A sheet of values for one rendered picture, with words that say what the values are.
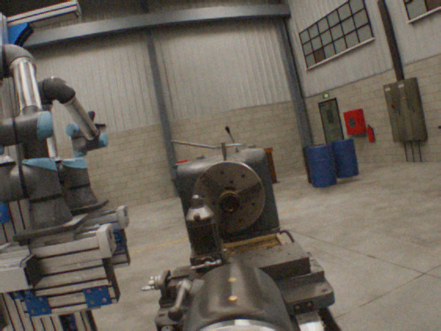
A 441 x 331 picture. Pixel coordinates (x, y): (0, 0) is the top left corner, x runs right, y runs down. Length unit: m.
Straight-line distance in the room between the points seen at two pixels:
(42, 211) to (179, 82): 11.08
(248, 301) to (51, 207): 0.93
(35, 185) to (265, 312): 0.98
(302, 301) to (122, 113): 11.06
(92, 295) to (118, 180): 10.33
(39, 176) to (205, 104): 11.09
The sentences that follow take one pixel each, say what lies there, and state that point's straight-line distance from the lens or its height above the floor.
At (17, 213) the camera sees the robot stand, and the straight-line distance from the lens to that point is 1.47.
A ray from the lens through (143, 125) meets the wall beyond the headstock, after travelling 11.67.
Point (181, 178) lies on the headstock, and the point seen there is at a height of 1.19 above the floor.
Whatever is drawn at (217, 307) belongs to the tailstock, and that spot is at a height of 1.14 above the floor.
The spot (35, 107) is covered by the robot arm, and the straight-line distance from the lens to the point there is 1.05.
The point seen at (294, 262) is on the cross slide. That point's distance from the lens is 0.99.
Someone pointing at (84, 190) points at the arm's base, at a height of 1.23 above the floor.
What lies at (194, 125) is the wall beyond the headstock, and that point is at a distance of 11.92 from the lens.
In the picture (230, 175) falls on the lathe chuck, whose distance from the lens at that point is 1.57.
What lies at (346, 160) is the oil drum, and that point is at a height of 0.41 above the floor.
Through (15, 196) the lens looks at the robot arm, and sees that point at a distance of 1.25.
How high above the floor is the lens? 1.31
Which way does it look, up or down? 3 degrees down
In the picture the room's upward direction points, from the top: 11 degrees counter-clockwise
